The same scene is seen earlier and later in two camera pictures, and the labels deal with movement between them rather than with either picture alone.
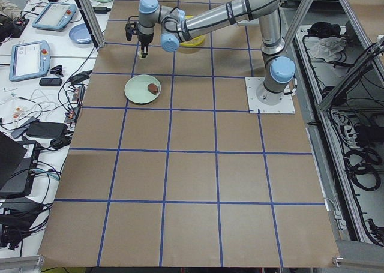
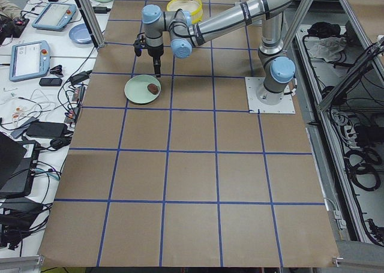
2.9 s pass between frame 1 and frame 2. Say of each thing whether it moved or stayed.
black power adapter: stayed
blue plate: stayed
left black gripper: moved
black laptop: stayed
